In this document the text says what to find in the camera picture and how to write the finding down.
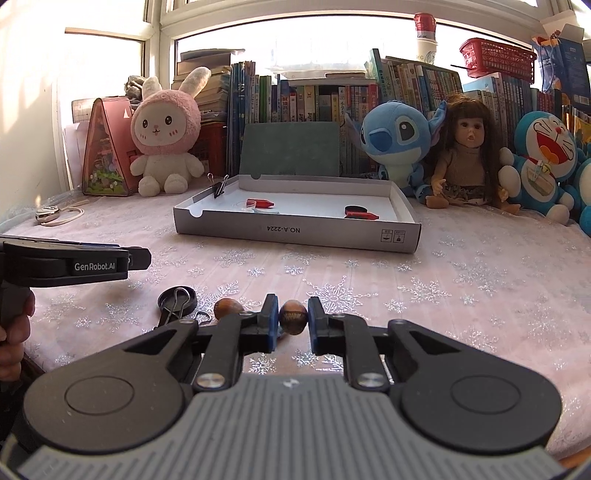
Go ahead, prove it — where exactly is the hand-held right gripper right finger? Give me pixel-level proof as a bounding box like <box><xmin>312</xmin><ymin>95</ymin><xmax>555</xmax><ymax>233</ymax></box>
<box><xmin>307</xmin><ymin>296</ymin><xmax>468</xmax><ymax>394</ymax></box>

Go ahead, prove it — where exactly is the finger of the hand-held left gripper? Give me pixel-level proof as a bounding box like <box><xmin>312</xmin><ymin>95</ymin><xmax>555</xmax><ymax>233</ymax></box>
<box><xmin>127</xmin><ymin>247</ymin><xmax>152</xmax><ymax>271</ymax></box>

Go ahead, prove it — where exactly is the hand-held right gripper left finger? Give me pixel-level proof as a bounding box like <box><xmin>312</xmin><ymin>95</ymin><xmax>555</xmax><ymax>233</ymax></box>
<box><xmin>121</xmin><ymin>293</ymin><xmax>281</xmax><ymax>394</ymax></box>

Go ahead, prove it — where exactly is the brown nut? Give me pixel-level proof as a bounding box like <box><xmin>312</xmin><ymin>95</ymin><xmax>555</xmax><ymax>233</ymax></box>
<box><xmin>279</xmin><ymin>300</ymin><xmax>309</xmax><ymax>334</ymax></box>
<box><xmin>213</xmin><ymin>298</ymin><xmax>243</xmax><ymax>320</ymax></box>

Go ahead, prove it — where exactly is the shallow grey cardboard box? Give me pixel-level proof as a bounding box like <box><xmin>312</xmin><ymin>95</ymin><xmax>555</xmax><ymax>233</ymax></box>
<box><xmin>173</xmin><ymin>174</ymin><xmax>422</xmax><ymax>254</ymax></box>

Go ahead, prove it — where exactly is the person's left hand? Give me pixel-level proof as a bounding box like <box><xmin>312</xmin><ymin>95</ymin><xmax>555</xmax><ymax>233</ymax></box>
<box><xmin>0</xmin><ymin>293</ymin><xmax>37</xmax><ymax>382</ymax></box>

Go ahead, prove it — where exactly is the black round open lid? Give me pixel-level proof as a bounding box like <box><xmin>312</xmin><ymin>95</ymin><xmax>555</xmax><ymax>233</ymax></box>
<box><xmin>157</xmin><ymin>286</ymin><xmax>197</xmax><ymax>309</ymax></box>

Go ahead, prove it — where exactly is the black binder clip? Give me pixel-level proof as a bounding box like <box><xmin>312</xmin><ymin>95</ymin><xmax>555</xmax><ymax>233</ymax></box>
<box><xmin>207</xmin><ymin>173</ymin><xmax>230</xmax><ymax>199</ymax></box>

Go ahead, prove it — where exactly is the pink triangular house model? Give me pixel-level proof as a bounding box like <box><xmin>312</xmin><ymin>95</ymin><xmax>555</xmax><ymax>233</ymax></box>
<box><xmin>82</xmin><ymin>97</ymin><xmax>139</xmax><ymax>197</ymax></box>

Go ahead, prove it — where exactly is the pink bunny plush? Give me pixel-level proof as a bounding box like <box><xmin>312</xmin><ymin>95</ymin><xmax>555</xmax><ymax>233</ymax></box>
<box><xmin>129</xmin><ymin>67</ymin><xmax>205</xmax><ymax>198</ymax></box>

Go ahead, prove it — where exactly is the pink snowflake tablecloth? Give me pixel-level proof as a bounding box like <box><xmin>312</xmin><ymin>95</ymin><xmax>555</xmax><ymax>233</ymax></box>
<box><xmin>0</xmin><ymin>185</ymin><xmax>591</xmax><ymax>462</ymax></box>

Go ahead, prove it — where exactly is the white gridded board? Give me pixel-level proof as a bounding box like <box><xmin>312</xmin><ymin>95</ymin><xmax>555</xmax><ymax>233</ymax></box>
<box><xmin>71</xmin><ymin>97</ymin><xmax>100</xmax><ymax>123</ymax></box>

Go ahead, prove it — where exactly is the grey crumpled cloth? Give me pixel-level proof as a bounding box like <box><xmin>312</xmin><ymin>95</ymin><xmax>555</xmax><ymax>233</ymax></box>
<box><xmin>124</xmin><ymin>75</ymin><xmax>151</xmax><ymax>100</ymax></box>

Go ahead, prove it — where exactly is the row of thin blue books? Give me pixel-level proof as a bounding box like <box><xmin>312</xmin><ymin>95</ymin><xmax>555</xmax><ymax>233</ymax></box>
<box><xmin>226</xmin><ymin>60</ymin><xmax>259</xmax><ymax>178</ymax></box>

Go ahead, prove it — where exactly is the stack of lying books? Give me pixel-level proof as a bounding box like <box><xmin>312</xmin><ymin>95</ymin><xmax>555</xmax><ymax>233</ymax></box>
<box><xmin>172</xmin><ymin>48</ymin><xmax>245</xmax><ymax>123</ymax></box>

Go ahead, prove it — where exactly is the blue alien plush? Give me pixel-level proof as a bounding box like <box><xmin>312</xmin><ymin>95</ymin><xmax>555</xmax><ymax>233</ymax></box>
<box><xmin>345</xmin><ymin>100</ymin><xmax>448</xmax><ymax>197</ymax></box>

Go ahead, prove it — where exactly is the row of colourful upright books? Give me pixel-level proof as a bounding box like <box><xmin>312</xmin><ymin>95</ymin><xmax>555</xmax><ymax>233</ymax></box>
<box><xmin>256</xmin><ymin>74</ymin><xmax>379</xmax><ymax>178</ymax></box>

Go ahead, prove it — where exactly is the brown-haired doll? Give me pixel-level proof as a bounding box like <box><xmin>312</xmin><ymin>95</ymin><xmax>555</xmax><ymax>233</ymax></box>
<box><xmin>418</xmin><ymin>95</ymin><xmax>520</xmax><ymax>213</ymax></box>

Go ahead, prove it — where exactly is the row of tall upright books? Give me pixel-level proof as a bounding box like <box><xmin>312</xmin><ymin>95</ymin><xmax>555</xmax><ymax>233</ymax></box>
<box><xmin>376</xmin><ymin>56</ymin><xmax>462</xmax><ymax>116</ymax></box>

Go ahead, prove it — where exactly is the blue robot cat plush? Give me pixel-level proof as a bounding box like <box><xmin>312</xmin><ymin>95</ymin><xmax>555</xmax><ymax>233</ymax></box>
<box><xmin>499</xmin><ymin>111</ymin><xmax>580</xmax><ymax>227</ymax></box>

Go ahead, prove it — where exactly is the row of dark blue books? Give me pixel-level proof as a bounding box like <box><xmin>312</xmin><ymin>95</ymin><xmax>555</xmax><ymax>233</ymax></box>
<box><xmin>462</xmin><ymin>74</ymin><xmax>564</xmax><ymax>125</ymax></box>

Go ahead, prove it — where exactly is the red-lidded cup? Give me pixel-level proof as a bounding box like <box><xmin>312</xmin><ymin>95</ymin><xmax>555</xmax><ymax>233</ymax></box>
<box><xmin>413</xmin><ymin>13</ymin><xmax>438</xmax><ymax>65</ymax></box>

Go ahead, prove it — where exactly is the red plastic basket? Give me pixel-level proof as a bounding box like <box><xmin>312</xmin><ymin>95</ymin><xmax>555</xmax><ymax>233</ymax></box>
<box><xmin>459</xmin><ymin>38</ymin><xmax>537</xmax><ymax>84</ymax></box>

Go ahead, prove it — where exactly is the white cable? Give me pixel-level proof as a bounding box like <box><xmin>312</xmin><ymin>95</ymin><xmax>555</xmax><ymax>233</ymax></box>
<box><xmin>36</xmin><ymin>205</ymin><xmax>86</xmax><ymax>227</ymax></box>

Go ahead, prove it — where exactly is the steel wire binder clip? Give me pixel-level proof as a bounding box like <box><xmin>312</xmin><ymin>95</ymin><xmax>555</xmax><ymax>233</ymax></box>
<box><xmin>159</xmin><ymin>287</ymin><xmax>192</xmax><ymax>328</ymax></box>

